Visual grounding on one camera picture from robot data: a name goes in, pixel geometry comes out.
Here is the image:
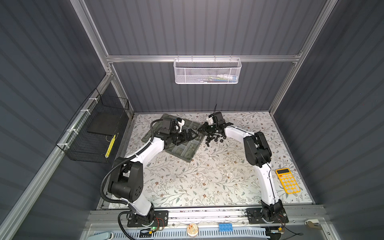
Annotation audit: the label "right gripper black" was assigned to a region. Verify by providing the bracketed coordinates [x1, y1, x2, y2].
[197, 122, 219, 137]

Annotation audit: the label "green compartment organizer box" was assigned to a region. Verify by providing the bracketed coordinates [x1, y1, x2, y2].
[140, 113, 206, 163]

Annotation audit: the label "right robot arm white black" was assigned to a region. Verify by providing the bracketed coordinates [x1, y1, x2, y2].
[198, 112, 287, 223]

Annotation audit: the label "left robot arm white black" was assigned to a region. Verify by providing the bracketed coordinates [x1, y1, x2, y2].
[100, 118, 199, 222]

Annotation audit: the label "markers in white basket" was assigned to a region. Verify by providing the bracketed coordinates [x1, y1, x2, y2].
[199, 75, 238, 84]

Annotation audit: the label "yellow marker in black basket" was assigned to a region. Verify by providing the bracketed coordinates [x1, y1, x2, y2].
[105, 135, 117, 159]

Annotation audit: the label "yellow calculator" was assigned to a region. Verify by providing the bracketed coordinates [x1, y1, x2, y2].
[275, 168, 301, 194]

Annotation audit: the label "blue toy brick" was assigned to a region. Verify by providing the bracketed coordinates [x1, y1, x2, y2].
[219, 223, 233, 233]

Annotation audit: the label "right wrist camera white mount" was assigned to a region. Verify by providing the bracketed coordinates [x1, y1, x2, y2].
[207, 116, 214, 126]

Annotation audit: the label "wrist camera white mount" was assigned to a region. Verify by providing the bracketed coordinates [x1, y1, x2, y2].
[176, 118, 185, 132]
[207, 116, 214, 126]

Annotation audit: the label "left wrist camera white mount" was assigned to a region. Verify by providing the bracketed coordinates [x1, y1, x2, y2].
[176, 118, 185, 132]

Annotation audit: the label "white wire mesh basket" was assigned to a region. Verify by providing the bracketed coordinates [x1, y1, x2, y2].
[173, 57, 242, 85]

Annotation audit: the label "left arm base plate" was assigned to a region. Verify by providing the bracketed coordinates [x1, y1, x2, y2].
[127, 210, 169, 228]

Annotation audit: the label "black wire mesh basket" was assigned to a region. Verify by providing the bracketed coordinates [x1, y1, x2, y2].
[57, 90, 130, 164]

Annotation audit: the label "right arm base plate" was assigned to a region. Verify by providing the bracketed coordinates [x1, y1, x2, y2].
[245, 208, 289, 224]

